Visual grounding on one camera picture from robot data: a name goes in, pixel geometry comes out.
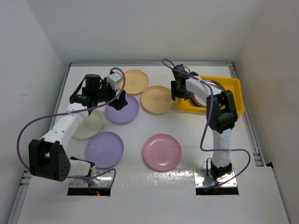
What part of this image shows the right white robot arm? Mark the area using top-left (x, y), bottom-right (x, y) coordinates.
top-left (171, 64), bottom-right (238, 180)

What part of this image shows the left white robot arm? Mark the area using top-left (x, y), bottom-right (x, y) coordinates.
top-left (28, 71), bottom-right (128, 182)

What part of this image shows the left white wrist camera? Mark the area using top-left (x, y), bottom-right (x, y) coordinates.
top-left (107, 73), bottom-right (123, 91)

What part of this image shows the orange plate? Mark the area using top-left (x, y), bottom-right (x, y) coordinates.
top-left (124, 70), bottom-right (149, 95)
top-left (141, 85), bottom-right (174, 114)

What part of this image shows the metal base plate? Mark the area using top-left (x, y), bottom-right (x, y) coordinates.
top-left (69, 168), bottom-right (116, 189)
top-left (194, 168), bottom-right (237, 189)

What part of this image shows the near orange plate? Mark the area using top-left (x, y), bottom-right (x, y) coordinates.
top-left (141, 85), bottom-right (174, 114)

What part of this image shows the yellow plastic bin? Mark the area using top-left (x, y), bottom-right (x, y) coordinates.
top-left (178, 75), bottom-right (244, 114)

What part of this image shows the far orange plate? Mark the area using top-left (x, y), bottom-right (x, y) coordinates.
top-left (124, 70), bottom-right (149, 95)

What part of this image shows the cream white plate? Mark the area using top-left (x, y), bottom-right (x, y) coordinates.
top-left (72, 109), bottom-right (103, 140)

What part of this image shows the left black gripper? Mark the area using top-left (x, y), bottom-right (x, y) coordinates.
top-left (94, 77), bottom-right (127, 110)

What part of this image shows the steel rimmed plate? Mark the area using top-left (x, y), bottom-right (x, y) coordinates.
top-left (191, 79), bottom-right (225, 108)

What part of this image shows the pink plate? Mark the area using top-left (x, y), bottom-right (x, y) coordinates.
top-left (142, 133), bottom-right (182, 172)

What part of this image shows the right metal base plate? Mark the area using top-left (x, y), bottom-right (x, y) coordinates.
top-left (194, 168), bottom-right (237, 189)

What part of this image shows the purple plate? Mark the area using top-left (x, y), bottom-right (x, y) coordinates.
top-left (85, 132), bottom-right (124, 169)
top-left (105, 94), bottom-right (139, 124)

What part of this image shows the aluminium frame rail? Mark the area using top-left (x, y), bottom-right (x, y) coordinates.
top-left (7, 61), bottom-right (268, 224)

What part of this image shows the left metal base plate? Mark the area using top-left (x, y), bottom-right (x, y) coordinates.
top-left (69, 168), bottom-right (116, 189)

